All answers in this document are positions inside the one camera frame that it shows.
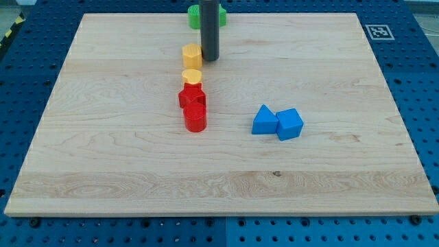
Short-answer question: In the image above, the white fiducial marker tag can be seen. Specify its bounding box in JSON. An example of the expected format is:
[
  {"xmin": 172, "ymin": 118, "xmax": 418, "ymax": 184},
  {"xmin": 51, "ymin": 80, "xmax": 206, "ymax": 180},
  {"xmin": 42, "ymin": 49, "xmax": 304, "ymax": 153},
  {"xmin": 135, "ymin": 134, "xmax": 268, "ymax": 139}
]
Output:
[{"xmin": 365, "ymin": 24, "xmax": 394, "ymax": 40}]

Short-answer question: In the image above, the green block left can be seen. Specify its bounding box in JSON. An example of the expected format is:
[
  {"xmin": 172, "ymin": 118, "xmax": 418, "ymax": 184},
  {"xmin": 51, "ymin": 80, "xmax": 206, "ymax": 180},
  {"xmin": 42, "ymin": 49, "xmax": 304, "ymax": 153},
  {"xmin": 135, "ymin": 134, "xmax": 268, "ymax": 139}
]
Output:
[{"xmin": 187, "ymin": 4, "xmax": 200, "ymax": 30}]

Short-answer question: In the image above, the red star block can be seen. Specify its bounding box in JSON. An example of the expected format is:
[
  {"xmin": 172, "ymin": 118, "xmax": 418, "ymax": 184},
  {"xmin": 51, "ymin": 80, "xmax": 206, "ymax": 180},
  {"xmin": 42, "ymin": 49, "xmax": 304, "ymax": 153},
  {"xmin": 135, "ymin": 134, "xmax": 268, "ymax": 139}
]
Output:
[{"xmin": 178, "ymin": 83, "xmax": 206, "ymax": 108}]

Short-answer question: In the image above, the red cylinder block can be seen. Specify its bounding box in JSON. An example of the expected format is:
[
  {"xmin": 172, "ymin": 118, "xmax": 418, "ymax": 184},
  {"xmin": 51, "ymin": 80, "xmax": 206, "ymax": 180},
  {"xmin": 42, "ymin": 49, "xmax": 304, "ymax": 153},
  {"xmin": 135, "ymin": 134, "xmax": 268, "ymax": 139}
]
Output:
[{"xmin": 183, "ymin": 102, "xmax": 207, "ymax": 132}]

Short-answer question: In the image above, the blue cube block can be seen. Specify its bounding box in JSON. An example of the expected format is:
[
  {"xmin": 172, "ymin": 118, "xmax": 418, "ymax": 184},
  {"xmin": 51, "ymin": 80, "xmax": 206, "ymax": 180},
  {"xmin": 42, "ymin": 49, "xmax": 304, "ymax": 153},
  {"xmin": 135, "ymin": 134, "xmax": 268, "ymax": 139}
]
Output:
[{"xmin": 276, "ymin": 108, "xmax": 304, "ymax": 141}]

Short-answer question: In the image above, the green block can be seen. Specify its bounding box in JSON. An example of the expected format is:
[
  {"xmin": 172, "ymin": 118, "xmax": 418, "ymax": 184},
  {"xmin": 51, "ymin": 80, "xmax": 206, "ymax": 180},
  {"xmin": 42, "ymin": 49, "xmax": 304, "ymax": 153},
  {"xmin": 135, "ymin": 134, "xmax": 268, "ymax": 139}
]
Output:
[
  {"xmin": 187, "ymin": 4, "xmax": 200, "ymax": 30},
  {"xmin": 219, "ymin": 4, "xmax": 227, "ymax": 27}
]

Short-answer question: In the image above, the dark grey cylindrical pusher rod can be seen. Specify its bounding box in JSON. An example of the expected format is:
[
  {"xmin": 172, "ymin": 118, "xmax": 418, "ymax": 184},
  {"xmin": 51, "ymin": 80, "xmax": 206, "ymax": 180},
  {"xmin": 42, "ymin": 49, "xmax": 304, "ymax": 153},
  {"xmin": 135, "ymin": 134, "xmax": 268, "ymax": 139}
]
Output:
[{"xmin": 199, "ymin": 0, "xmax": 220, "ymax": 62}]

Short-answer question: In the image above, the green block right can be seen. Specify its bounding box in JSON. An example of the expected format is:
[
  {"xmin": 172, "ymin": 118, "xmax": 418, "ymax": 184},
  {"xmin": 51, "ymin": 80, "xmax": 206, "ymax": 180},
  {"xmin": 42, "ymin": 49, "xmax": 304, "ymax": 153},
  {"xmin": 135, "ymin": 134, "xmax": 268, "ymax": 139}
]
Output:
[{"xmin": 219, "ymin": 4, "xmax": 227, "ymax": 27}]

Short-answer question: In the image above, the yellow hexagon block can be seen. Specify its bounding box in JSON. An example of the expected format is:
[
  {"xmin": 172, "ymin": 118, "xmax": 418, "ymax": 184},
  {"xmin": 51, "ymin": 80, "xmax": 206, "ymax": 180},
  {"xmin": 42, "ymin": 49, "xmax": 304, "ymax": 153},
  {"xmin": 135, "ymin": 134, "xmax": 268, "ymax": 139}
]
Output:
[{"xmin": 182, "ymin": 43, "xmax": 202, "ymax": 69}]

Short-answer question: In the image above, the yellow heart block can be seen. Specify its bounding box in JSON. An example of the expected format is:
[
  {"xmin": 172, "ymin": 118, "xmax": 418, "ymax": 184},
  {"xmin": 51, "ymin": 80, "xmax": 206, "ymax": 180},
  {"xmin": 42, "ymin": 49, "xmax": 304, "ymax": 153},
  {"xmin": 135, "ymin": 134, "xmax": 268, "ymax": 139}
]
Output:
[{"xmin": 181, "ymin": 69, "xmax": 202, "ymax": 84}]

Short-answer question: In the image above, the blue triangle block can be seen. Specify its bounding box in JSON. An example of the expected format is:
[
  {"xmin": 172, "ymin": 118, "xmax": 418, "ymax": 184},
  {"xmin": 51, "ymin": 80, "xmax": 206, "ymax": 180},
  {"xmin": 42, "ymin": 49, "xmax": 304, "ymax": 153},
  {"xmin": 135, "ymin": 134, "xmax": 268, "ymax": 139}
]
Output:
[{"xmin": 252, "ymin": 104, "xmax": 278, "ymax": 134}]

